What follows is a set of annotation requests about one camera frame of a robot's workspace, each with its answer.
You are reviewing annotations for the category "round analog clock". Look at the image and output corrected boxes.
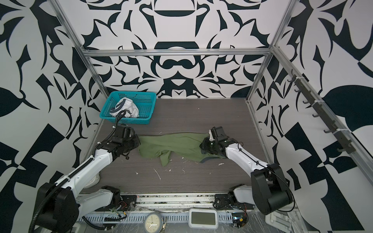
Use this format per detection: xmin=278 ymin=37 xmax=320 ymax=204
xmin=143 ymin=212 xmax=163 ymax=233

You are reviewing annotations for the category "white digital timer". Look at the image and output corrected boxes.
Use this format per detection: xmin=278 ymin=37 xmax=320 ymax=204
xmin=188 ymin=208 xmax=219 ymax=230

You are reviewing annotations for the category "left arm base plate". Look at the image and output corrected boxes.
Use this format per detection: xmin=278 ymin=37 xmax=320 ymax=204
xmin=95 ymin=195 xmax=137 ymax=212

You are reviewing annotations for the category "green tank top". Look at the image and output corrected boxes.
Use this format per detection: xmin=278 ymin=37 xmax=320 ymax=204
xmin=138 ymin=133 xmax=224 ymax=166

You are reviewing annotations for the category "white grey tank top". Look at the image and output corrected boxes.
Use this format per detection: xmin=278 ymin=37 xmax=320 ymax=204
xmin=109 ymin=97 xmax=139 ymax=118

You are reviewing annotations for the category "white round plastic object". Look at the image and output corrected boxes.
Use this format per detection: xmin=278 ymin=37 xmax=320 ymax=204
xmin=84 ymin=173 xmax=100 ymax=189

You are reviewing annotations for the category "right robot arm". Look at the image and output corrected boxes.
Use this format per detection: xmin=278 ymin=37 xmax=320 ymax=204
xmin=200 ymin=127 xmax=296 ymax=215

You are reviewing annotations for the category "white plastic bracket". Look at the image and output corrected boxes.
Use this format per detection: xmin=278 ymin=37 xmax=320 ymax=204
xmin=265 ymin=212 xmax=291 ymax=233

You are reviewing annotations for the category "teal plastic basket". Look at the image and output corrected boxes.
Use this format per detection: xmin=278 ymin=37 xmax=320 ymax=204
xmin=100 ymin=91 xmax=156 ymax=125

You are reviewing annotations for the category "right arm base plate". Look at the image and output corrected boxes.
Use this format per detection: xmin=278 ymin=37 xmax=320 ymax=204
xmin=213 ymin=193 xmax=254 ymax=210

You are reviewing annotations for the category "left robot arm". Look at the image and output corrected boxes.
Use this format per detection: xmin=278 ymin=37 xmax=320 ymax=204
xmin=28 ymin=126 xmax=140 ymax=233

